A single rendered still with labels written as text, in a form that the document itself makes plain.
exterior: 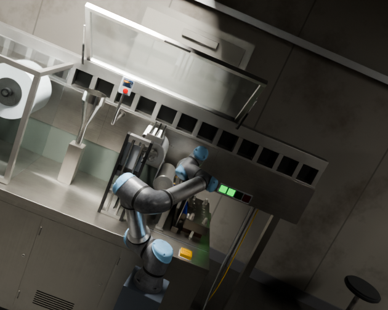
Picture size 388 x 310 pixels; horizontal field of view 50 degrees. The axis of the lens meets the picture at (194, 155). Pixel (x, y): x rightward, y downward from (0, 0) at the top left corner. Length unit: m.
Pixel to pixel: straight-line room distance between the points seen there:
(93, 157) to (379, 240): 2.90
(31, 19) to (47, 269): 2.70
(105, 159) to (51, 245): 0.72
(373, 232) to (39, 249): 3.12
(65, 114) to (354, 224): 2.91
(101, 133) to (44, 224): 0.75
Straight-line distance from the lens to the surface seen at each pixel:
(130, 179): 1.79
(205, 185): 1.99
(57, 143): 3.05
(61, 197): 2.65
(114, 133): 2.91
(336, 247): 4.49
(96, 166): 3.02
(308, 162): 2.98
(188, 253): 2.54
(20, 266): 2.81
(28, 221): 2.64
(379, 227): 4.47
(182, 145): 2.87
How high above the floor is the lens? 2.16
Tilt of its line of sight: 17 degrees down
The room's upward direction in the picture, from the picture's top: 24 degrees clockwise
